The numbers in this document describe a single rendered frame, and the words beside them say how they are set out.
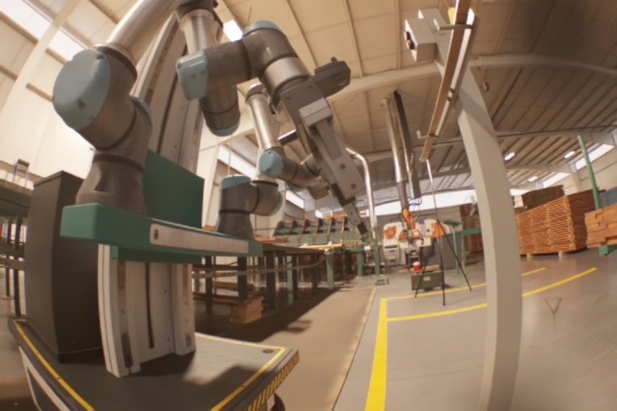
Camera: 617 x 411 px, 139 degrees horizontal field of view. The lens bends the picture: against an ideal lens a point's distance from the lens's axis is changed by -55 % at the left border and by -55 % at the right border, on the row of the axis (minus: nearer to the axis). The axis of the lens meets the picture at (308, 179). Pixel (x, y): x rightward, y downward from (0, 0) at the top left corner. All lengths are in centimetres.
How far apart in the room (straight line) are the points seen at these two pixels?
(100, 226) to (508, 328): 73
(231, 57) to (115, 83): 19
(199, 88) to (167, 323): 72
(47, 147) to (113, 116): 736
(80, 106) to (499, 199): 73
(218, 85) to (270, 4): 696
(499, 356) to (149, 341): 88
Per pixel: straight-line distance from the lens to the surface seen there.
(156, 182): 74
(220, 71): 39
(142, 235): 49
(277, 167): 75
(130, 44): 50
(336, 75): 38
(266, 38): 42
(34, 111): 795
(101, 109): 43
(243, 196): 88
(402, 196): 961
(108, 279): 69
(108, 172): 50
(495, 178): 56
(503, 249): 54
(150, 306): 84
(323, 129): 26
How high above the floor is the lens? 66
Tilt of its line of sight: 18 degrees up
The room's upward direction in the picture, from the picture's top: 2 degrees counter-clockwise
